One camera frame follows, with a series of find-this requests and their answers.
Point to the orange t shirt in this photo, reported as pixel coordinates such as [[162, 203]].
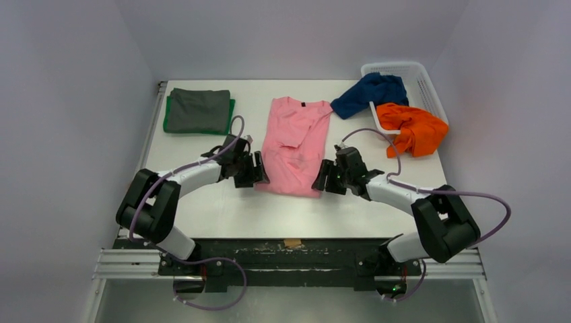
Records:
[[421, 133]]

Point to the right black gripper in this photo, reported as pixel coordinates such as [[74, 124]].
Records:
[[337, 176]]

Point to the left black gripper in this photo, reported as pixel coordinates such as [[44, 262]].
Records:
[[255, 173]]

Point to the navy blue t shirt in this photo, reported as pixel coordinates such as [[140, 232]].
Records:
[[373, 87]]

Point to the folded grey t shirt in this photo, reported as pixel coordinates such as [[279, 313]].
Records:
[[207, 96]]

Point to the pink t shirt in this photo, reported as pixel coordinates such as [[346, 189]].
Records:
[[294, 146]]

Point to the brown tape piece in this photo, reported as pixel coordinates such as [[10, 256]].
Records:
[[292, 243]]

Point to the folded green t shirt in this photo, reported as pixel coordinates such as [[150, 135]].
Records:
[[197, 117]]

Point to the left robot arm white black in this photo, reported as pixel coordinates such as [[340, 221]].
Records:
[[149, 207]]

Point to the white plastic basket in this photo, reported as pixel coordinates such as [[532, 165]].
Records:
[[419, 87]]

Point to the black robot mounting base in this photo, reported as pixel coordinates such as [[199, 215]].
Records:
[[225, 263]]

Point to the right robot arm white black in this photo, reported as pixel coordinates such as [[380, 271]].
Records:
[[444, 226]]

